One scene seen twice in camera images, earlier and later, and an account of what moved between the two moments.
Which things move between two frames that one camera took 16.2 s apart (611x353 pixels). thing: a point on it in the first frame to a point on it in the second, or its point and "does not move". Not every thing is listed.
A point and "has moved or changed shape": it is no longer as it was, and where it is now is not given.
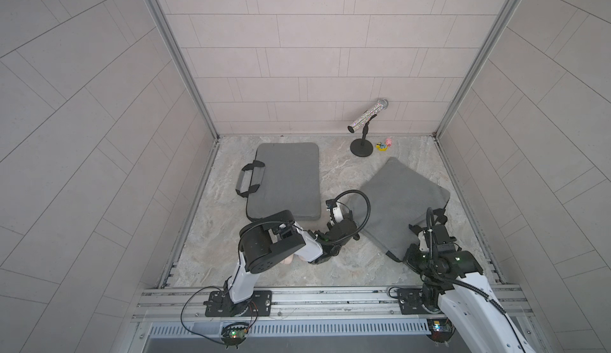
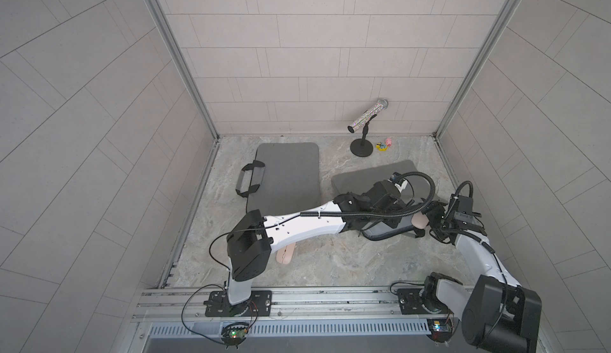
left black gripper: (352, 224) to (397, 206)
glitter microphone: (380, 105) does not move
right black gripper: (407, 254) to (434, 208)
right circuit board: (441, 329) does not move
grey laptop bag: (398, 196) has moved or changed shape
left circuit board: (234, 334) does not move
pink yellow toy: (383, 146) does not move
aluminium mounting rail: (334, 305) does not move
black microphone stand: (363, 147) does not move
